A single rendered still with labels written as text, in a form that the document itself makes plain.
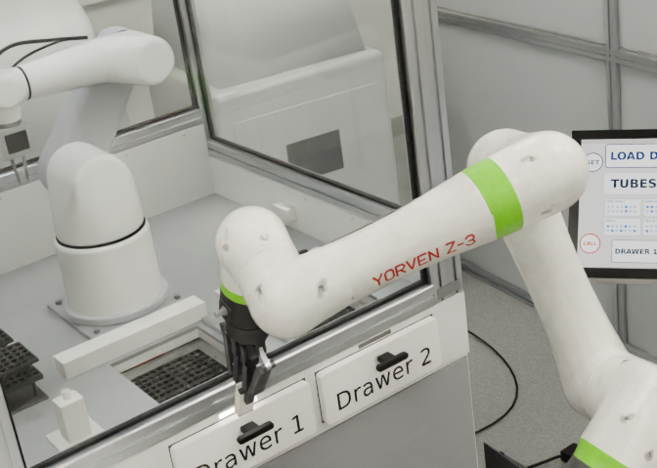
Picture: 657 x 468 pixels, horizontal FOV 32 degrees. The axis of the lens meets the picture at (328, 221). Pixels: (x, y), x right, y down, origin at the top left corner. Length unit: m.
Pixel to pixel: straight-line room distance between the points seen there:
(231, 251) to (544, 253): 0.52
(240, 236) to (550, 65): 2.23
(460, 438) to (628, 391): 0.75
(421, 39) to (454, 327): 0.61
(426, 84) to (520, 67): 1.75
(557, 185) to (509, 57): 2.26
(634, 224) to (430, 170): 0.43
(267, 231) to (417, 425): 0.84
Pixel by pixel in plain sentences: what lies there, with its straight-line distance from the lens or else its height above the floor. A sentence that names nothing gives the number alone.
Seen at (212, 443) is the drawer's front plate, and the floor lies 0.91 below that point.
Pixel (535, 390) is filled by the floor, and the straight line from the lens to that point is 3.75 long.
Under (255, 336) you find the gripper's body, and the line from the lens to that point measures 1.80.
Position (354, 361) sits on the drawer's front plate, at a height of 0.93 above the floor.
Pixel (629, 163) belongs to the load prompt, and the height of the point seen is 1.14.
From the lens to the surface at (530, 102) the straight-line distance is 3.88.
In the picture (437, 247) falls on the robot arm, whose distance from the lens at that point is 1.62.
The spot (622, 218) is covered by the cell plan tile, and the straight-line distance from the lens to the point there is 2.35.
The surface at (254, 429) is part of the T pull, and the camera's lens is 2.05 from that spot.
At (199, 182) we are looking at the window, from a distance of 1.91.
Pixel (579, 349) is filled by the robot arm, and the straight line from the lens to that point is 1.92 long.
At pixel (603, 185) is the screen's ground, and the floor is 1.11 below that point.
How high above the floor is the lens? 2.04
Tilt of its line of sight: 24 degrees down
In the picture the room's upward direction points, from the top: 8 degrees counter-clockwise
